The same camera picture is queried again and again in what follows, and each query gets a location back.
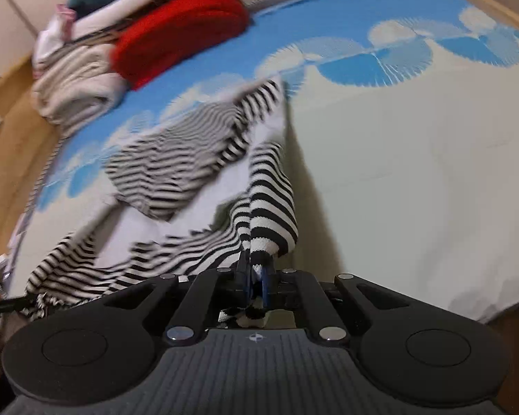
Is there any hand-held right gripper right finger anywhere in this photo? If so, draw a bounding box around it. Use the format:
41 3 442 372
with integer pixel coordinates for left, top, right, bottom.
255 263 420 347

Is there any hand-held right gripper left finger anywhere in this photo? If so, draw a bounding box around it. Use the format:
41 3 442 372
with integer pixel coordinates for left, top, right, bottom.
91 251 254 347

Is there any white folded blanket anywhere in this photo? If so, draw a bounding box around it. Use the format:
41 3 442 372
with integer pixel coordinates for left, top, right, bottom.
68 0 192 43

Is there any striped and white child's top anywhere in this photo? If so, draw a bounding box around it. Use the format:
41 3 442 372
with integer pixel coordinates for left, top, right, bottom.
23 75 302 330

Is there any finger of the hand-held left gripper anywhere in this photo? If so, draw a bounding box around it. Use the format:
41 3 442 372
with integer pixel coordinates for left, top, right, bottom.
0 295 40 326

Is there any blue and white bed mat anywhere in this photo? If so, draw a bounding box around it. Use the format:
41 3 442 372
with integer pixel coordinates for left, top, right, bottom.
6 0 519 326

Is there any cream folded quilt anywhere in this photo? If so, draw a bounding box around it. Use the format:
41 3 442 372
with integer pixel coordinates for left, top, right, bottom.
30 43 129 138

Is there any red folded blanket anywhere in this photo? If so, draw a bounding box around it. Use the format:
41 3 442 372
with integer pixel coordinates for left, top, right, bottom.
110 0 252 92

